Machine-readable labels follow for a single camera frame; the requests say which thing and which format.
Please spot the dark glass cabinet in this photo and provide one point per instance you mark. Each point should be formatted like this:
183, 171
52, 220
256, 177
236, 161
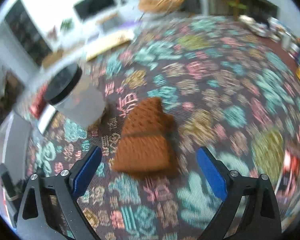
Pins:
26, 33

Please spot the black television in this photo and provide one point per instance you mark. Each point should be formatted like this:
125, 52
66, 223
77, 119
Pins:
86, 9

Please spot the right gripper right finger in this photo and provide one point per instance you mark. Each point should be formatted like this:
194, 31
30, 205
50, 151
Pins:
261, 217

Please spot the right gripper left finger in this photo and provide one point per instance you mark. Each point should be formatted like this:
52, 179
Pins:
35, 217

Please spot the wooden side table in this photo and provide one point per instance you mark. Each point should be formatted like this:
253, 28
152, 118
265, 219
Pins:
257, 9

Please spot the orange lounge chair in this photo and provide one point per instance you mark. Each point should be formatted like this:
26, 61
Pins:
159, 6

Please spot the brown cloth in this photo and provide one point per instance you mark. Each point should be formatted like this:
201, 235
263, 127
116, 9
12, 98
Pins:
145, 147

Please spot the clear jar black lid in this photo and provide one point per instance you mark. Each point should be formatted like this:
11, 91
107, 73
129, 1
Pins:
74, 95

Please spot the red patterned pouch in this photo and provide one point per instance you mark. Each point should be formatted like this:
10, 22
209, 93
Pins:
38, 103

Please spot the cardboard box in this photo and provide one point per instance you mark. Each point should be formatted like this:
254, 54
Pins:
52, 58

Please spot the patterned woven tablecloth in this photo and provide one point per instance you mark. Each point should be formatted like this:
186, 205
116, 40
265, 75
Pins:
227, 90

